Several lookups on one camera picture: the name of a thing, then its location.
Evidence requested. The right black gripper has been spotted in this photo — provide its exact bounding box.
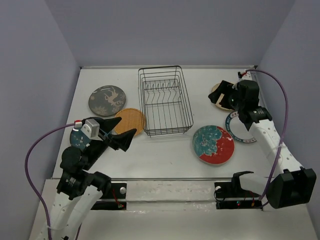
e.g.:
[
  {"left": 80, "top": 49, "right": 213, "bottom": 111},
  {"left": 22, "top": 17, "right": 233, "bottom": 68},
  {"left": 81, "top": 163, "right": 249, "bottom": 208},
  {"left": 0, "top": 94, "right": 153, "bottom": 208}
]
[{"left": 208, "top": 80, "right": 245, "bottom": 112}]

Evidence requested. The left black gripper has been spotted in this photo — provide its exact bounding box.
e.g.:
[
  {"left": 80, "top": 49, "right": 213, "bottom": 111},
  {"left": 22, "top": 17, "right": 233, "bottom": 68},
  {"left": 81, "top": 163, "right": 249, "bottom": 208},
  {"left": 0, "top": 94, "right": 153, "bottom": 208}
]
[{"left": 83, "top": 115, "right": 138, "bottom": 169}]

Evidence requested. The beige wooden plate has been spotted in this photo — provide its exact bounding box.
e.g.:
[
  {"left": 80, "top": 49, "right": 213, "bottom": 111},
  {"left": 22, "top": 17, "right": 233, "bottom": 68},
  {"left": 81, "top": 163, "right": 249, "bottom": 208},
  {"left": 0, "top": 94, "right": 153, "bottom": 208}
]
[{"left": 211, "top": 83, "right": 234, "bottom": 112}]

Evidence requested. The orange woven plate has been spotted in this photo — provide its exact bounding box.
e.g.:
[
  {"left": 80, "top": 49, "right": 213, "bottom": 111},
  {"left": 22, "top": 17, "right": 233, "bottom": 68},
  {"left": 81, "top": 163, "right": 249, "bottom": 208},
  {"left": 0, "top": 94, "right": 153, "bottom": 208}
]
[{"left": 114, "top": 108, "right": 146, "bottom": 137}]

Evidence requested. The grey deer pattern plate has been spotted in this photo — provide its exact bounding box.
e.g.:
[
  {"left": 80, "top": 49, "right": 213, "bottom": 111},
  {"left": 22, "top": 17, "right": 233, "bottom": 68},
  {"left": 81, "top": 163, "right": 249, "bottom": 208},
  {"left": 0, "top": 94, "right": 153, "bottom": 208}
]
[{"left": 88, "top": 85, "right": 127, "bottom": 117}]

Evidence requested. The teal blue plate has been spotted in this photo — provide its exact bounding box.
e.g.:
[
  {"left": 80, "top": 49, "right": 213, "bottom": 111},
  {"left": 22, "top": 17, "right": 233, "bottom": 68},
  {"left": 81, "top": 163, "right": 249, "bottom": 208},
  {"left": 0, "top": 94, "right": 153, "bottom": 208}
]
[{"left": 69, "top": 128, "right": 91, "bottom": 151}]

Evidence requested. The white plate green rim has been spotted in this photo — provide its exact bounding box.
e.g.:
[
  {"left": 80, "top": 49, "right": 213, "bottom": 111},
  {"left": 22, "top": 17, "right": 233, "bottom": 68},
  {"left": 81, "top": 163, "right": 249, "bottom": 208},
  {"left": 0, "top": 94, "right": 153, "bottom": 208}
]
[{"left": 225, "top": 111, "right": 257, "bottom": 144}]

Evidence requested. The red and teal plate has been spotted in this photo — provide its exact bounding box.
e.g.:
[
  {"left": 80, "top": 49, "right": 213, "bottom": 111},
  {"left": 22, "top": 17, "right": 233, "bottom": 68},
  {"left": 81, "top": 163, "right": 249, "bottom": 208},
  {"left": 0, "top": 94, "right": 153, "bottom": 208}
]
[{"left": 192, "top": 125, "right": 235, "bottom": 165}]

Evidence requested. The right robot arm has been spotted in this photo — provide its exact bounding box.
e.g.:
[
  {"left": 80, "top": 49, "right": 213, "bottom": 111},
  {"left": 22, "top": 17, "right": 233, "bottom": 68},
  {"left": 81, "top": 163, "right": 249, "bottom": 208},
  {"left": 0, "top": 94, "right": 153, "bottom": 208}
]
[{"left": 208, "top": 80, "right": 317, "bottom": 209}]

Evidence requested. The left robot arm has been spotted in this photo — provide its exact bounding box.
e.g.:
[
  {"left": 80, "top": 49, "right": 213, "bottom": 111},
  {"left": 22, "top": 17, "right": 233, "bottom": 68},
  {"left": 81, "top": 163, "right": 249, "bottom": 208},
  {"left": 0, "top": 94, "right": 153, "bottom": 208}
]
[{"left": 37, "top": 117, "right": 137, "bottom": 240}]

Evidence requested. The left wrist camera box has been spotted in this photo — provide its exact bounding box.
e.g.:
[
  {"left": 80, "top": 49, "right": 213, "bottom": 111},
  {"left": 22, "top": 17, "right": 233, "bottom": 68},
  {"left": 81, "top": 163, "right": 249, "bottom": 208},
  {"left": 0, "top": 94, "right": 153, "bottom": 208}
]
[{"left": 80, "top": 118, "right": 102, "bottom": 141}]

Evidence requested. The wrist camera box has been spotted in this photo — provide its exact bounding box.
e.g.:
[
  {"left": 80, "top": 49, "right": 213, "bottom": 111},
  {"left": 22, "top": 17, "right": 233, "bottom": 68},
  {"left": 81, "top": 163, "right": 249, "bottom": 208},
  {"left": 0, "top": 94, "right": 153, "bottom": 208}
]
[
  {"left": 80, "top": 118, "right": 102, "bottom": 141},
  {"left": 237, "top": 70, "right": 252, "bottom": 80}
]

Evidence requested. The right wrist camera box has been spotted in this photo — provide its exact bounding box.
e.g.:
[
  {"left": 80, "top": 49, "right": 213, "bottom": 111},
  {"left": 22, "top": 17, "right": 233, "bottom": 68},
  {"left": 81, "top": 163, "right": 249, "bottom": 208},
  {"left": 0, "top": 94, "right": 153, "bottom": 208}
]
[{"left": 237, "top": 70, "right": 252, "bottom": 80}]

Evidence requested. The black wire dish rack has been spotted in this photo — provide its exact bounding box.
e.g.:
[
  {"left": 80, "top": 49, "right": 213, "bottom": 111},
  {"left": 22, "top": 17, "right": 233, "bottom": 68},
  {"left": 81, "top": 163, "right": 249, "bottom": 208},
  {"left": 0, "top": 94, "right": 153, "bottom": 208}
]
[{"left": 138, "top": 65, "right": 194, "bottom": 137}]

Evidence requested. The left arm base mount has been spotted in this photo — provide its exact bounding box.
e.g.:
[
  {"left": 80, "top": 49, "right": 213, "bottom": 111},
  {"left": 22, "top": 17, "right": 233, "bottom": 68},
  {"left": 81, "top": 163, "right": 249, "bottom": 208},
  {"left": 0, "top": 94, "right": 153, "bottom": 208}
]
[{"left": 91, "top": 181, "right": 127, "bottom": 211}]

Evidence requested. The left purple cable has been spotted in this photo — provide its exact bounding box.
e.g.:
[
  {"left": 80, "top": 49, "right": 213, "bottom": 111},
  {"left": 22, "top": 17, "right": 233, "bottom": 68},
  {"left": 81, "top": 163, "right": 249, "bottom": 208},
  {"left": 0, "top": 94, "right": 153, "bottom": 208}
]
[{"left": 24, "top": 120, "right": 83, "bottom": 238}]

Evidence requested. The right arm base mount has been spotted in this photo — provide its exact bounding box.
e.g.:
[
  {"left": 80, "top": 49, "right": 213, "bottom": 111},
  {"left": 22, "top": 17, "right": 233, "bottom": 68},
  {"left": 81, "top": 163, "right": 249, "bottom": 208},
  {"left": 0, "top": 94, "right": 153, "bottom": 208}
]
[{"left": 213, "top": 182, "right": 263, "bottom": 210}]

